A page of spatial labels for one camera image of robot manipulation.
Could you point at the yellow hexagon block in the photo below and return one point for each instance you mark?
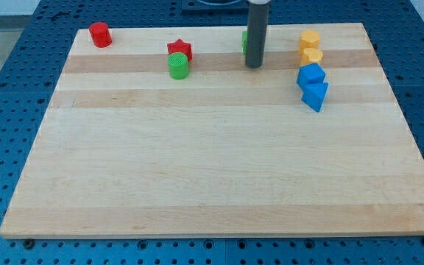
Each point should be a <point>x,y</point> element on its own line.
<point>308,39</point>

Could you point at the red star block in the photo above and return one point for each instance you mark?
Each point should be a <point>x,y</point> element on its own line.
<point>180,46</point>

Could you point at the blue cube block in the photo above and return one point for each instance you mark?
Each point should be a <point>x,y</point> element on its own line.
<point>310,74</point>

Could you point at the blue triangle block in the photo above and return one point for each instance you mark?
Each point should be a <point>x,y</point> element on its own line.
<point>314,95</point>

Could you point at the green cylinder block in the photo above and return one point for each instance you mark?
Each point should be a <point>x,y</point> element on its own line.
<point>178,65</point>

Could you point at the green block behind tool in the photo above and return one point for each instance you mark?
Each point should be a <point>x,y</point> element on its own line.
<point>244,42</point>

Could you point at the red cylinder block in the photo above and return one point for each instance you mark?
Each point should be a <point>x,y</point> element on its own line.
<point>100,34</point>

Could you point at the wooden board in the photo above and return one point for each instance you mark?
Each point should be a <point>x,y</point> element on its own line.
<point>124,151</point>

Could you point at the yellow heart block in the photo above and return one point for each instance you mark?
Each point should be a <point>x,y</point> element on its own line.
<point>311,55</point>

